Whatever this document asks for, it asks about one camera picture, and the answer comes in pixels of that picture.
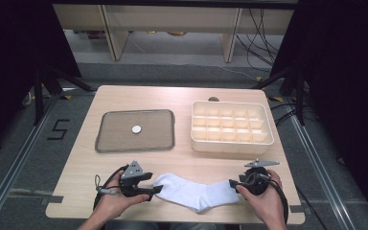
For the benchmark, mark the black curtain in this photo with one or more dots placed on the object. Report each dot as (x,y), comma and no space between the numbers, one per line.
(348,80)
(9,64)

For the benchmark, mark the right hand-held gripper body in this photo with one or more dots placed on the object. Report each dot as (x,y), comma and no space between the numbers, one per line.
(252,187)

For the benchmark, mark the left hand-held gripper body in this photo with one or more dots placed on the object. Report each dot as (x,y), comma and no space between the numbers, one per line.
(131,171)

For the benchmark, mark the grey rectangular tray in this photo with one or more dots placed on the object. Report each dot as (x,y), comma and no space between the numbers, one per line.
(153,140)

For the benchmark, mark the black metal stand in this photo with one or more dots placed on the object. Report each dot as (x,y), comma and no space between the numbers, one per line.
(38,102)
(299,102)

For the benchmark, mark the white sock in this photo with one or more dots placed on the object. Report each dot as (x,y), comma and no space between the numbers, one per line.
(188,191)

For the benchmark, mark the cream divided storage box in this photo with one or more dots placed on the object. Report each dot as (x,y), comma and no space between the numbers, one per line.
(236,148)

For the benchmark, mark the brown round table hole cover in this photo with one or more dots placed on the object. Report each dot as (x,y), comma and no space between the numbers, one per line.
(213,99)

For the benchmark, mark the white round disc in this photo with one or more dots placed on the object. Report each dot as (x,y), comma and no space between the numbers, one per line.
(136,129)

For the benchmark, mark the light wooden desk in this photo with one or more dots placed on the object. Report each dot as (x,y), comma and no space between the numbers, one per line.
(172,19)

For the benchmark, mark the aluminium floor rail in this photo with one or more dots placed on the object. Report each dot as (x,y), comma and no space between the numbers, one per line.
(16,166)
(319,179)

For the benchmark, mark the person's right hand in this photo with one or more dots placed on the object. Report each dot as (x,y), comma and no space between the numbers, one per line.
(265,206)

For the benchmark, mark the yellow round object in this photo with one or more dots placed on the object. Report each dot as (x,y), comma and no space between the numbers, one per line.
(176,33)

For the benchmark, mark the person's left hand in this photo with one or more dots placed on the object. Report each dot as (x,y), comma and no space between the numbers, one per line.
(111,201)

